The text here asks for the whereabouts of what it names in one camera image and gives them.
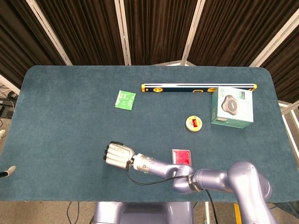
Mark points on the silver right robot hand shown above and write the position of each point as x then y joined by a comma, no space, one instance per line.
118,155

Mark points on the lilac right robot arm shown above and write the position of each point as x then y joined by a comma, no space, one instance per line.
210,179

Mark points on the teal blue table cloth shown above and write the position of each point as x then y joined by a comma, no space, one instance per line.
70,140

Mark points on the green foil sachet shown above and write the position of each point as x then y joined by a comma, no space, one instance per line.
125,100

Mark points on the lilac robot torso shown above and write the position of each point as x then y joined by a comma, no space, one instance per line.
140,212

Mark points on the red pad in clear case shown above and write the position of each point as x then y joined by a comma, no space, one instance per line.
182,157

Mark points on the round yellow tape tin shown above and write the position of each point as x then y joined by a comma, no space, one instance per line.
194,123

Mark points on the blue and yellow spirit level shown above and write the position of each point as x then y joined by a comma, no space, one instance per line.
177,88

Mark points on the green Philips product box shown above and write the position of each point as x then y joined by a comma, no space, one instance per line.
233,105

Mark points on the dark brown screen panel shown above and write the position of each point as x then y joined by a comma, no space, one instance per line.
287,70
233,30
158,30
18,35
86,30

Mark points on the white screen frame post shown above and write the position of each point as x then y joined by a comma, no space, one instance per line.
275,42
49,32
9,83
123,32
193,32

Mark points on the white metal rack frame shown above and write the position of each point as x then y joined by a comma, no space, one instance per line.
283,105

